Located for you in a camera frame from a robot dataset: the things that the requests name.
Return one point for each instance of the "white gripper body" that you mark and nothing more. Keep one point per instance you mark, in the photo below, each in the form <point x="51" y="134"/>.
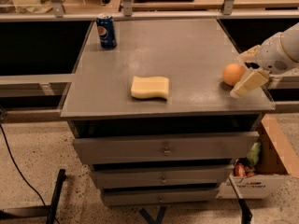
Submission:
<point x="272" y="56"/>

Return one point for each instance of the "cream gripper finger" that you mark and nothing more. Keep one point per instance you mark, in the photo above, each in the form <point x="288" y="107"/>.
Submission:
<point x="249" y="56"/>
<point x="251" y="81"/>

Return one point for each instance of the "orange fruit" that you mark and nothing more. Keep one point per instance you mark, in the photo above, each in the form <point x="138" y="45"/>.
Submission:
<point x="232" y="73"/>

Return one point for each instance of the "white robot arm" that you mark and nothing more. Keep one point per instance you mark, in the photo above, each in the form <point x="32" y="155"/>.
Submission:
<point x="294" y="29"/>

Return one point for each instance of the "blue pepsi can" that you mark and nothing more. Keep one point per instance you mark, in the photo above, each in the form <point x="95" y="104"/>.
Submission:
<point x="106" y="31"/>

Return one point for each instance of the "green snack bag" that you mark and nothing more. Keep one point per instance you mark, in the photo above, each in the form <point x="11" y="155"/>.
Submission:
<point x="253" y="154"/>

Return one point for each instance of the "top grey drawer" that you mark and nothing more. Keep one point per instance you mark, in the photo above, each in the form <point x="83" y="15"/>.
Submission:
<point x="174" y="147"/>

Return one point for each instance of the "grey drawer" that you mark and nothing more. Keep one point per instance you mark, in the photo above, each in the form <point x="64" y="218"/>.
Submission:
<point x="160" y="177"/>
<point x="159" y="196"/>
<point x="174" y="147"/>

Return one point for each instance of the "cardboard box with snacks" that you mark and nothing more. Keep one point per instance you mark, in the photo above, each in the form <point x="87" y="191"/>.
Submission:
<point x="277" y="162"/>

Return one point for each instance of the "yellow sponge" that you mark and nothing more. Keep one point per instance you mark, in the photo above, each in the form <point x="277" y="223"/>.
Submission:
<point x="150" y="87"/>

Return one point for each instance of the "grey drawer cabinet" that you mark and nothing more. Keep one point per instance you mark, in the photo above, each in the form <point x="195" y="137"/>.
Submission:
<point x="191" y="54"/>

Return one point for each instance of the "black rod near box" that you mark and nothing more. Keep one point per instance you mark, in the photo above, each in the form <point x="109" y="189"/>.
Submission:
<point x="246" y="215"/>

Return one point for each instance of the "middle grey drawer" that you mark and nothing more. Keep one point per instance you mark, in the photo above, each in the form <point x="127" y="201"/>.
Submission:
<point x="160" y="177"/>

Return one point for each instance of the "bottom grey drawer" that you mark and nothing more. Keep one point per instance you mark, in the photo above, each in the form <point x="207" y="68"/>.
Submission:
<point x="159" y="196"/>

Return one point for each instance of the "black metal stand leg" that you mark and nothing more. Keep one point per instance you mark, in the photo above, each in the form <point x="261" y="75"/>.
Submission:
<point x="56" y="196"/>

